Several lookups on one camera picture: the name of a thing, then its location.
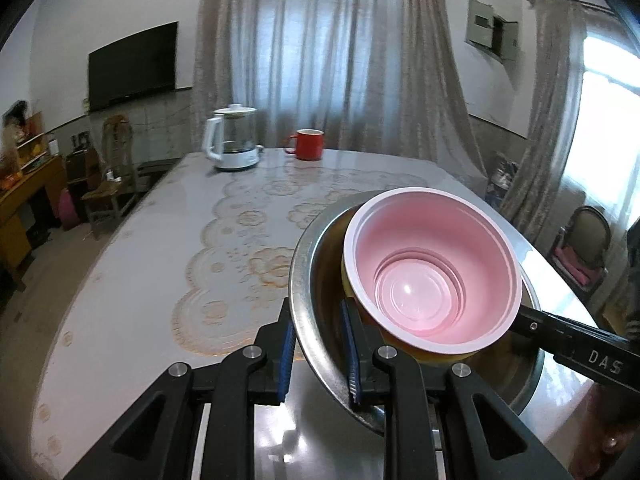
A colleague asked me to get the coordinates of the wooden desk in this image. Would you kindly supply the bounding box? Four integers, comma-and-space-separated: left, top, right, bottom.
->
0, 155, 68, 291

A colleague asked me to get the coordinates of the carved wooden chair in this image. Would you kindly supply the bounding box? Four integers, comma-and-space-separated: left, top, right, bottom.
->
81, 115, 152, 238

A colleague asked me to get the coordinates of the red mug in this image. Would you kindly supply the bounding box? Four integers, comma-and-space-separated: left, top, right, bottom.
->
284, 129, 325, 162

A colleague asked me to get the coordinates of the sheer beige window curtain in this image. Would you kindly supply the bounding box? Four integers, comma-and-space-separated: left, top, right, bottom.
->
189, 0, 488, 181

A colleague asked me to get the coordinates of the dark armchair pink cushion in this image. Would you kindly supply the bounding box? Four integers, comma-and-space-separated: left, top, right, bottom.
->
552, 206, 612, 296

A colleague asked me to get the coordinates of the stainless steel bowl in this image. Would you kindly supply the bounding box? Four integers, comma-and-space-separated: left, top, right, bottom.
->
288, 191, 545, 436

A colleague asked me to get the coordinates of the yellow plastic bowl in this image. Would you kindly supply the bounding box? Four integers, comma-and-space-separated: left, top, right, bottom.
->
340, 255, 481, 367

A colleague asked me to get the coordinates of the grey wall electrical panel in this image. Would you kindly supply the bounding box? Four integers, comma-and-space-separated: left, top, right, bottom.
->
466, 0, 520, 63

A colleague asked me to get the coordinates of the person's right hand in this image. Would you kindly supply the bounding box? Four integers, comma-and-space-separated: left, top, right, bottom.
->
579, 389, 640, 480

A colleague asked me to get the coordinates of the black wall television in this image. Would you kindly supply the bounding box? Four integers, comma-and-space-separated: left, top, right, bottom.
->
88, 21, 179, 112

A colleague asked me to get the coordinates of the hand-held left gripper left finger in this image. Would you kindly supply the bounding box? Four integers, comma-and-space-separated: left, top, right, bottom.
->
65, 297, 296, 480

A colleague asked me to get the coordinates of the pink bag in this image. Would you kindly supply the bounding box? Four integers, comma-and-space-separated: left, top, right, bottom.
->
59, 187, 81, 231

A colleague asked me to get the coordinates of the dark clutter pile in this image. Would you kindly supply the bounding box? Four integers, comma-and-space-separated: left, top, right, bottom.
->
487, 152, 519, 207

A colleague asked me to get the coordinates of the white glass electric kettle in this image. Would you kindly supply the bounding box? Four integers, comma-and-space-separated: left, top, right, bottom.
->
201, 104, 261, 171

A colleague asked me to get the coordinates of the beige side curtain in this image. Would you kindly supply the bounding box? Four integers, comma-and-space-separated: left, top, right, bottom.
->
500, 0, 590, 246

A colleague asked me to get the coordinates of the red plastic bowl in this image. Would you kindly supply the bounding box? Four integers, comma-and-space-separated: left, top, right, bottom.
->
342, 187, 523, 354

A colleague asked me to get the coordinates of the wooden shelf with ornaments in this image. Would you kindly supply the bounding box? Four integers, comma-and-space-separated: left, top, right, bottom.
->
0, 100, 51, 181

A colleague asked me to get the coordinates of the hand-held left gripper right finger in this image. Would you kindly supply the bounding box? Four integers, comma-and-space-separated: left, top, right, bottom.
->
340, 299, 576, 480

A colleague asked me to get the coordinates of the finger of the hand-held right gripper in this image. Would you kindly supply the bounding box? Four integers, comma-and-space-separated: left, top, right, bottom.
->
510, 306, 577, 357

